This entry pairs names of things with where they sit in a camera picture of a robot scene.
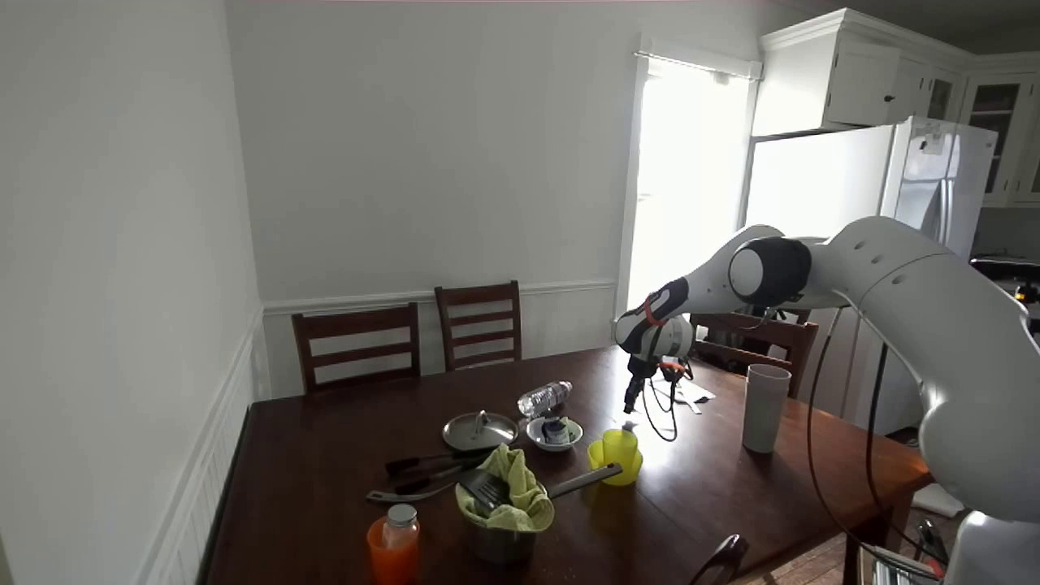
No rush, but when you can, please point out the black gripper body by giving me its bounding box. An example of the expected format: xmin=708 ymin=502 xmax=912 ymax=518
xmin=620 ymin=350 xmax=665 ymax=397

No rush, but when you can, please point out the yellow plastic bowl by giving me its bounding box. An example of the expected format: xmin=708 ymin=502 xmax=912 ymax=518
xmin=589 ymin=450 xmax=646 ymax=492

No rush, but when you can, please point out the small white bowl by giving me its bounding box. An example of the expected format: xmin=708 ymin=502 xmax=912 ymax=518
xmin=523 ymin=412 xmax=589 ymax=454

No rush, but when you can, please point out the tall white cup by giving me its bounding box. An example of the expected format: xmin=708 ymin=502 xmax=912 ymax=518
xmin=741 ymin=361 xmax=796 ymax=460

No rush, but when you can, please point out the dark metal spoon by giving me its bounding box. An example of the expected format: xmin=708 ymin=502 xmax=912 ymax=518
xmin=364 ymin=475 xmax=472 ymax=512

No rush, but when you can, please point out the clear plastic water bottle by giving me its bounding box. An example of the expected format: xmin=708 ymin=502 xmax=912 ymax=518
xmin=514 ymin=378 xmax=578 ymax=423

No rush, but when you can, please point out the dark wooden chair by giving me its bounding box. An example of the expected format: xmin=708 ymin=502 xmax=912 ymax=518
xmin=692 ymin=310 xmax=826 ymax=400
xmin=290 ymin=300 xmax=426 ymax=397
xmin=684 ymin=531 xmax=749 ymax=585
xmin=433 ymin=280 xmax=526 ymax=378

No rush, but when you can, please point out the yellow cloth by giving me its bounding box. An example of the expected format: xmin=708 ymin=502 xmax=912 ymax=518
xmin=451 ymin=443 xmax=560 ymax=536

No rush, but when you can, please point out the black kitchen tool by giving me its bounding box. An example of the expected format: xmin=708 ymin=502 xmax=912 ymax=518
xmin=461 ymin=468 xmax=514 ymax=515

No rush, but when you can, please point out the black spatula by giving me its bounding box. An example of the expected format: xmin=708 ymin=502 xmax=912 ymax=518
xmin=383 ymin=450 xmax=495 ymax=489

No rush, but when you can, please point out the bright window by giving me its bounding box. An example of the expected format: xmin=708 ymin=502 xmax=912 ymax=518
xmin=614 ymin=42 xmax=764 ymax=329

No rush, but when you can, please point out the white refrigerator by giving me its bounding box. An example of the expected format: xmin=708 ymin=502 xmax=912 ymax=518
xmin=744 ymin=114 xmax=1002 ymax=439

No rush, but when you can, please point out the orange bottle white cap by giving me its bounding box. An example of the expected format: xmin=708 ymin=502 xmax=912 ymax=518
xmin=364 ymin=502 xmax=426 ymax=585

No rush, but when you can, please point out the metal pot with handle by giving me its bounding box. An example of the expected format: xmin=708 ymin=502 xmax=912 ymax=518
xmin=465 ymin=462 xmax=627 ymax=568

